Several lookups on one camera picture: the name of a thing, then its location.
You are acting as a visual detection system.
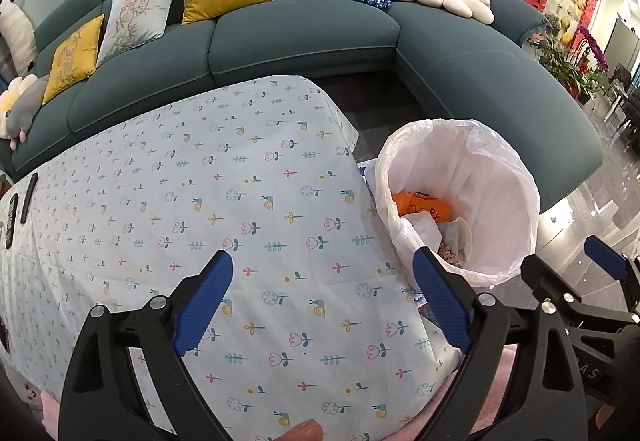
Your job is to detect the trash bin with white bag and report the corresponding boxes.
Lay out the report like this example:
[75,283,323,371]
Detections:
[375,118,542,290]

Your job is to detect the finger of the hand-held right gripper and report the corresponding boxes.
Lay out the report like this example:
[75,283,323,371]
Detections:
[570,236,640,318]
[520,253,577,318]

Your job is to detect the grey plush toy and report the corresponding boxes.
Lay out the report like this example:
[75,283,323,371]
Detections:
[9,75,52,153]

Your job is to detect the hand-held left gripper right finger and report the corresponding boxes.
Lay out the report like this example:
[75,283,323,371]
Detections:
[412,246,592,441]

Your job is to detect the potted green plant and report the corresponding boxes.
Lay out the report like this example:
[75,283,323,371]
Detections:
[536,28,601,98]

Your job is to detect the white tissue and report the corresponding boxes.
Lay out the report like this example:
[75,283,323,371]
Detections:
[400,214,474,268]

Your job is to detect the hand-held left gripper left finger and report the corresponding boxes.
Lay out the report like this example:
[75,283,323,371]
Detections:
[59,249,235,441]

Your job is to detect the purple orchid plant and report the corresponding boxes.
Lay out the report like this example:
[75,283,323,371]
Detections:
[575,24,612,94]

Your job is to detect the person's left hand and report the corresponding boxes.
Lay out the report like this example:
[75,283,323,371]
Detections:
[276,419,324,441]

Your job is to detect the light floral pillow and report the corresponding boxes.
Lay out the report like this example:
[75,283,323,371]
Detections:
[96,0,181,67]

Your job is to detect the teal sofa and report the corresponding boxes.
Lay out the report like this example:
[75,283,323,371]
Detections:
[10,0,605,214]

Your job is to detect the floral tablecloth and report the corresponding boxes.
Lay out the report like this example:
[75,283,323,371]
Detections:
[0,75,464,441]

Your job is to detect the orange plastic wrapper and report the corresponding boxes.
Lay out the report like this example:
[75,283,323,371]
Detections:
[391,191,453,224]

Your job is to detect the white plush toy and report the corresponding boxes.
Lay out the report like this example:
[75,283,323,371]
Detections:
[0,0,39,78]

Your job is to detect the black remote control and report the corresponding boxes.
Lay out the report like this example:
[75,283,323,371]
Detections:
[20,174,40,224]
[4,194,19,250]

